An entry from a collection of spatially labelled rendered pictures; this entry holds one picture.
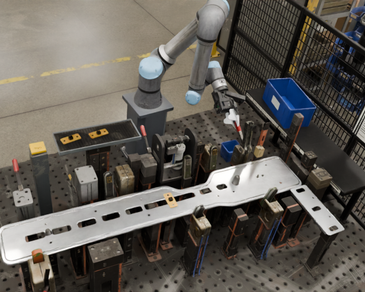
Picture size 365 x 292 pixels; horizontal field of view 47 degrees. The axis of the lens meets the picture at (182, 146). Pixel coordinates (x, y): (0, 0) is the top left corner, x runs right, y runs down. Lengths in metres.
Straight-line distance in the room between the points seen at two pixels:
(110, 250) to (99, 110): 2.50
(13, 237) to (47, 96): 2.59
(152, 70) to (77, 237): 0.88
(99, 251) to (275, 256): 0.92
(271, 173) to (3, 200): 1.35
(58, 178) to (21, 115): 1.69
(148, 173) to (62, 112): 2.17
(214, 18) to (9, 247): 1.26
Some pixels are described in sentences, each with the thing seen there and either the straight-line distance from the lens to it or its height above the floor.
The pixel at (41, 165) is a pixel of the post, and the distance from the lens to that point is 1.92.
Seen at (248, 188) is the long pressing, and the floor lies 1.00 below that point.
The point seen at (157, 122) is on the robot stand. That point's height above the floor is 1.01.
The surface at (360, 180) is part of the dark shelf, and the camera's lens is 2.27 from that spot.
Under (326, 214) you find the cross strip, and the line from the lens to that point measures 2.06.
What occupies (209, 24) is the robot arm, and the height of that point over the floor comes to 1.61.
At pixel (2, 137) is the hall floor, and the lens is 3.81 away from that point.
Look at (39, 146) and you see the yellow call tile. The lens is 1.89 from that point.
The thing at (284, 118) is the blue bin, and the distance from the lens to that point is 2.39.
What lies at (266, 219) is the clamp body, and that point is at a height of 0.96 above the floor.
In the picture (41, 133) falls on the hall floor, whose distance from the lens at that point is 3.80.
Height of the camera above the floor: 2.40
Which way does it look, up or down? 40 degrees down
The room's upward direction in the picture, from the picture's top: 9 degrees clockwise
